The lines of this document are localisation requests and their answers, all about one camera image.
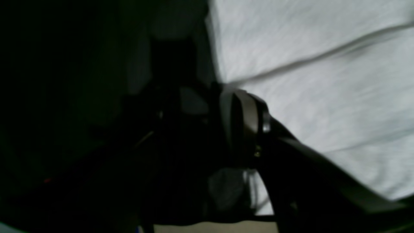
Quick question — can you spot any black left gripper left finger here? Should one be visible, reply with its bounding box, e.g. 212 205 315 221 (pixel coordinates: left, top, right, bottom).
1 84 210 233

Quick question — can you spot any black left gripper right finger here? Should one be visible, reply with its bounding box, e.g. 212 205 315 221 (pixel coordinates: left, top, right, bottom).
220 89 413 233

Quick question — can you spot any white Hugging Face t-shirt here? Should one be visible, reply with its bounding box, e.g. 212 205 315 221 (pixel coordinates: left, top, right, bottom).
209 0 414 200

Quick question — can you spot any black table cloth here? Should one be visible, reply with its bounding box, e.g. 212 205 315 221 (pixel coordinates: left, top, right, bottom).
0 0 220 227

